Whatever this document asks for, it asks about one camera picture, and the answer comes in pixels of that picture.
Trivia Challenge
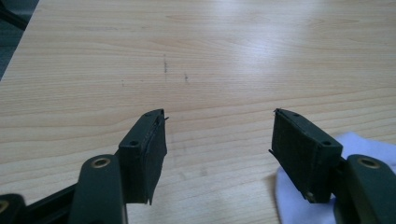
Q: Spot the pale lavender sock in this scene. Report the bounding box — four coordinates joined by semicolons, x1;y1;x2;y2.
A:
275;132;396;224

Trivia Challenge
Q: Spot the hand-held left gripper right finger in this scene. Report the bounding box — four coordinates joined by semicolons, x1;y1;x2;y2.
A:
268;107;344;204

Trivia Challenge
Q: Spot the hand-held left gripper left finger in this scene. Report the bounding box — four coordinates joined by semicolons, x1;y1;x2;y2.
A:
118;108;169;206

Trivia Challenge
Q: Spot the black metal stand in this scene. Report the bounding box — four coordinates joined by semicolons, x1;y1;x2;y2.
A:
0;4;30;32

